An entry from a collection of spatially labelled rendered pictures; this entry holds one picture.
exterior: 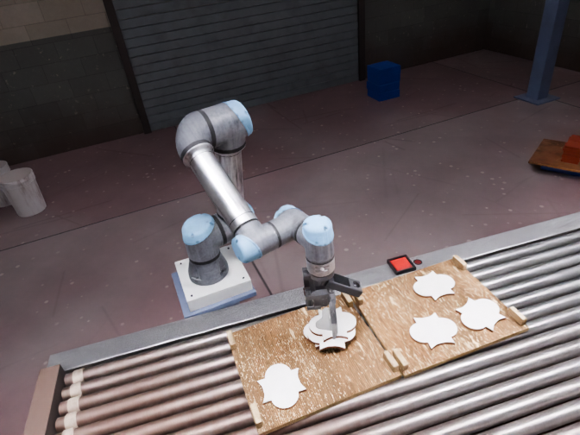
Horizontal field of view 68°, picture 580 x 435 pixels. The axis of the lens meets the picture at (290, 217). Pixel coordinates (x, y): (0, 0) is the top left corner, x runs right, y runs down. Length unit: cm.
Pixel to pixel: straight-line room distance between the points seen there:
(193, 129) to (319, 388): 79
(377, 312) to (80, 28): 475
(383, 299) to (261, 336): 41
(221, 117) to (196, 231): 42
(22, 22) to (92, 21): 66
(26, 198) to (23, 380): 201
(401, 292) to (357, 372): 35
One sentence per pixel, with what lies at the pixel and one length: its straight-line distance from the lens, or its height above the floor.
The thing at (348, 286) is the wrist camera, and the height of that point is 115.
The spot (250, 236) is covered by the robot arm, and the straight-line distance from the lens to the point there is 109.
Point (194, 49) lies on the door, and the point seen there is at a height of 85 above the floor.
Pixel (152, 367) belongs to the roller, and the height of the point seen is 92.
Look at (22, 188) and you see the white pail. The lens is 453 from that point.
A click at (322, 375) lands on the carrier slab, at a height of 94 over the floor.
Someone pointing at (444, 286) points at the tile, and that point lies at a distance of 152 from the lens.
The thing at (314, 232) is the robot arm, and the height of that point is 135.
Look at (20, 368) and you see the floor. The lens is 311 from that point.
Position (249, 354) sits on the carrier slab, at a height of 94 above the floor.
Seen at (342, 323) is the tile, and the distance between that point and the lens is 133.
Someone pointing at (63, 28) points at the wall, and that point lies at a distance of 556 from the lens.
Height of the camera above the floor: 197
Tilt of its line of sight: 34 degrees down
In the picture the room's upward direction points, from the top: 7 degrees counter-clockwise
